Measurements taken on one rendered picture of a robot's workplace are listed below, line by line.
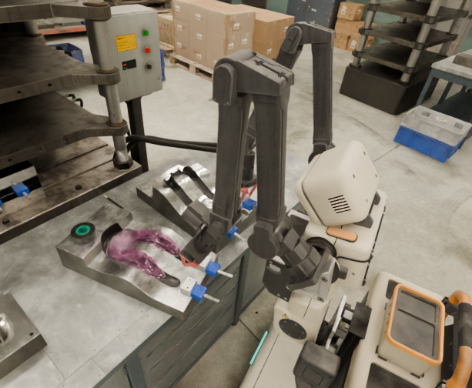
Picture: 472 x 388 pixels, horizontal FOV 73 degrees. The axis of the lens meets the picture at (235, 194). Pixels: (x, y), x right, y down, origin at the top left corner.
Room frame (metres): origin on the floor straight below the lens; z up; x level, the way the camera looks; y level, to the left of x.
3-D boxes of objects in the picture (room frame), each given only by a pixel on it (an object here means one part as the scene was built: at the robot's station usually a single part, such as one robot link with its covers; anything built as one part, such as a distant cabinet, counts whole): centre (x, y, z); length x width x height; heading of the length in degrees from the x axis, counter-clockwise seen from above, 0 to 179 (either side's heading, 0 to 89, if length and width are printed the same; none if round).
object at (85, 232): (0.76, 0.52, 0.93); 0.08 x 0.08 x 0.04
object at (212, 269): (0.71, 0.04, 0.86); 0.13 x 0.05 x 0.05; 71
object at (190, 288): (0.61, 0.08, 0.86); 0.13 x 0.05 x 0.05; 71
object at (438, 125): (3.42, -2.16, 0.28); 0.61 x 0.41 x 0.15; 45
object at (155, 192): (1.08, 0.18, 0.87); 0.50 x 0.26 x 0.14; 54
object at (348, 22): (7.51, -2.14, 0.42); 0.86 x 0.33 x 0.83; 45
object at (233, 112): (0.61, 0.02, 1.40); 0.11 x 0.06 x 0.43; 155
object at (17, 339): (0.42, 0.64, 0.84); 0.20 x 0.15 x 0.07; 54
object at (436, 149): (3.42, -2.16, 0.11); 0.61 x 0.41 x 0.22; 45
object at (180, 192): (1.07, 0.17, 0.92); 0.35 x 0.16 x 0.09; 54
